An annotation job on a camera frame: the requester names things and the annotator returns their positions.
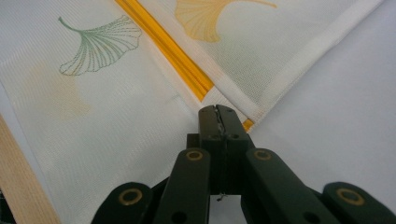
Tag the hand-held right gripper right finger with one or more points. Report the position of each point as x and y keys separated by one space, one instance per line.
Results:
x=233 y=130

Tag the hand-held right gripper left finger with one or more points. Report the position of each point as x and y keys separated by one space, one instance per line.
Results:
x=211 y=130

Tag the white leaf-print mesh bag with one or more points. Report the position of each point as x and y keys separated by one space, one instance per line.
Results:
x=124 y=124

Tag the light wooden edge strip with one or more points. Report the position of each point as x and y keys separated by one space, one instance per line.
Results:
x=21 y=183

